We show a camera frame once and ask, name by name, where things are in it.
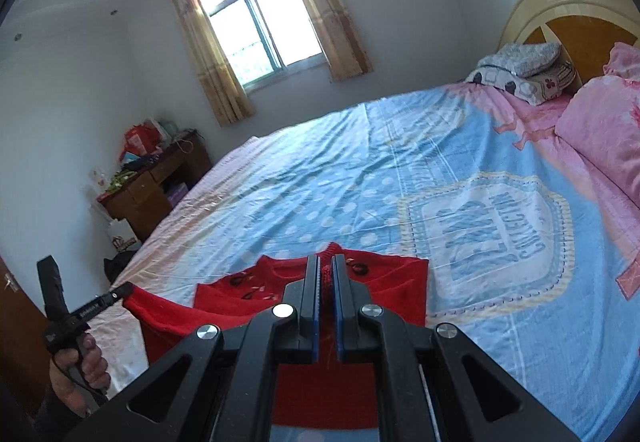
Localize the red embroidered sweater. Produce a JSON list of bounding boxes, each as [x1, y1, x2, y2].
[[121, 242, 431, 428]]

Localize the person's left forearm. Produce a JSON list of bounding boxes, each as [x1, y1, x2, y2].
[[30, 384, 96, 442]]

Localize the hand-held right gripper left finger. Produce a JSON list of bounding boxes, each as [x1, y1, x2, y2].
[[65, 253, 321, 442]]

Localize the red gift bag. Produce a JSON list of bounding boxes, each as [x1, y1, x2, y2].
[[122, 119, 163, 158]]

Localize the pale green container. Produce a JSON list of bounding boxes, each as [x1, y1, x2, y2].
[[152, 119, 176, 143]]

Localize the grey patterned pillow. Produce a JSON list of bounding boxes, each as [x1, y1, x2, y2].
[[477, 42, 562, 76]]

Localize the black cable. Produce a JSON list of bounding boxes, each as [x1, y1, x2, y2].
[[62, 357, 108, 405]]

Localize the black bag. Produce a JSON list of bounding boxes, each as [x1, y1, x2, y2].
[[103, 249, 143, 283]]

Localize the window with green frame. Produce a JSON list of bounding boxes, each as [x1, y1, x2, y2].
[[192, 0, 326, 90]]

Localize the white paper bag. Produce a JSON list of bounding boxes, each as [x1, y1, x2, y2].
[[107, 218, 142, 253]]

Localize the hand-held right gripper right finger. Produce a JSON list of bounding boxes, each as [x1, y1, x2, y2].
[[331, 253, 583, 442]]

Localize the purple box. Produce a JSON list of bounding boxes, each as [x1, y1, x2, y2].
[[167, 182, 190, 208]]

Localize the bed with blue sheet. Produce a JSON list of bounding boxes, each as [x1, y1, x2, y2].
[[87, 82, 640, 442]]

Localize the pink pillow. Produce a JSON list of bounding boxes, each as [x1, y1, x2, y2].
[[556, 42, 640, 203]]

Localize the beige patterned curtain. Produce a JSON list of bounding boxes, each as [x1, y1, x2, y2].
[[162, 0, 255, 127], [270, 0, 373, 83]]

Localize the brown wooden desk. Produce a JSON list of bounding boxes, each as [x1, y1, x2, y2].
[[97, 129, 213, 243]]

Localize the person's left hand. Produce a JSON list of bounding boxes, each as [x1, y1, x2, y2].
[[50, 334, 112, 418]]

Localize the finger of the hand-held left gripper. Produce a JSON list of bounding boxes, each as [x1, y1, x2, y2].
[[106, 282, 135, 307]]

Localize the brown wooden door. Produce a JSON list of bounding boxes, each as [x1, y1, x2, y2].
[[0, 256, 51, 418]]

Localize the white pillow with dark print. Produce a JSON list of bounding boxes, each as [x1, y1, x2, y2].
[[465, 60, 576, 106]]

